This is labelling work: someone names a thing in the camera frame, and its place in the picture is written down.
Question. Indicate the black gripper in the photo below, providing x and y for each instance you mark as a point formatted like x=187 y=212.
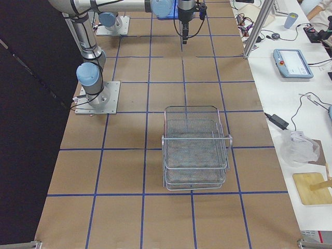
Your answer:
x=185 y=14

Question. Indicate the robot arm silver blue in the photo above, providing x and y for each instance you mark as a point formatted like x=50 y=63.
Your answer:
x=90 y=73
x=110 y=21

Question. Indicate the blue plastic tray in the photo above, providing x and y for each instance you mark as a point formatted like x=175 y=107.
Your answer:
x=171 y=15

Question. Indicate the light blue cup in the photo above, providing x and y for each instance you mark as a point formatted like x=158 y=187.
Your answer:
x=290 y=20

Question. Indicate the blue teach pendant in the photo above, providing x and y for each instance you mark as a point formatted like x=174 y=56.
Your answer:
x=292 y=64

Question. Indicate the black power adapter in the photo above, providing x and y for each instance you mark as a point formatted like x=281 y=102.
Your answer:
x=276 y=120

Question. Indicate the clear plastic bag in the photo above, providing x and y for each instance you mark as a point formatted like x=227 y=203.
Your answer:
x=297 y=147

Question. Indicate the wooden board stand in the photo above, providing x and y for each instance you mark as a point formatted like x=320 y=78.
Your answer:
x=312 y=188

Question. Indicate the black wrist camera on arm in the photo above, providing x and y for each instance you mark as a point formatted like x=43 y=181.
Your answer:
x=201 y=9

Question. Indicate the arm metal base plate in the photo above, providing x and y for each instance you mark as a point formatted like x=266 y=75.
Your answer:
x=105 y=103
x=102 y=31

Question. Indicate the aluminium frame post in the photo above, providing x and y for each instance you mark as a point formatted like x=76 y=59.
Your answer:
x=261 y=18

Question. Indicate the silver wire mesh shelf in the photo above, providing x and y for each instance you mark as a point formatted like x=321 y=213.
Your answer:
x=194 y=148

